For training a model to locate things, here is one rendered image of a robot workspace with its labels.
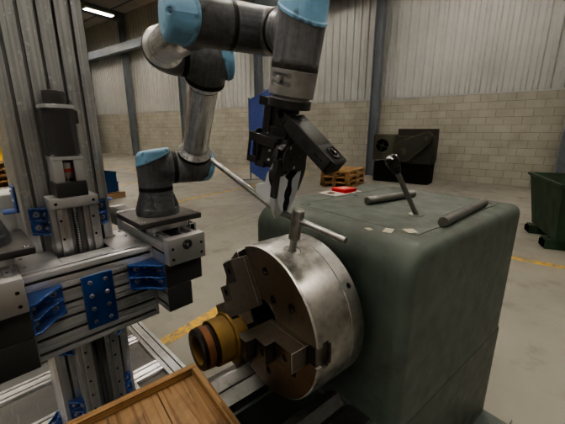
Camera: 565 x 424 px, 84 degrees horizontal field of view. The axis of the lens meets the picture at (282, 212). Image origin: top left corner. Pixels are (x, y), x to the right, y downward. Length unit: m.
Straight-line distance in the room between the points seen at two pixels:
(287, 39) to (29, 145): 0.94
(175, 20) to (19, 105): 0.79
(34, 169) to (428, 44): 10.55
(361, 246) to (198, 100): 0.65
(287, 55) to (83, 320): 0.99
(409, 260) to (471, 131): 9.94
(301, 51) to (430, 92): 10.31
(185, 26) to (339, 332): 0.55
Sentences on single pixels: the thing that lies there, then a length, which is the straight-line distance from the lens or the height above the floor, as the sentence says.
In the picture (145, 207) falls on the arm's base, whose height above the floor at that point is 1.20.
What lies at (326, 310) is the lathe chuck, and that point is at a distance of 0.57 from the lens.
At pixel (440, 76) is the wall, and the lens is 10.78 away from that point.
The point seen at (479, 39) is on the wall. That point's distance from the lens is 10.83.
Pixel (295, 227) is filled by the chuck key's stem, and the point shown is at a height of 1.28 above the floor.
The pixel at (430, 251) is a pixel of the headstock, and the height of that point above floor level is 1.24.
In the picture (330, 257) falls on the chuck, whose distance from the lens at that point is 0.63.
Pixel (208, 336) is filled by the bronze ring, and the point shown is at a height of 1.11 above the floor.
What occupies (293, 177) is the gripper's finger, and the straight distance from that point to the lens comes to 0.57.
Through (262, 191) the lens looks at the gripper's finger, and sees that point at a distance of 0.58.
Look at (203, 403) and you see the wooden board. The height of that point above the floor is 0.88.
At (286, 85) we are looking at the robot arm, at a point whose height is 1.52.
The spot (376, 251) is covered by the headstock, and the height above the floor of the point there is 1.23.
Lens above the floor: 1.46
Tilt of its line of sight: 15 degrees down
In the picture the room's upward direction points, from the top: straight up
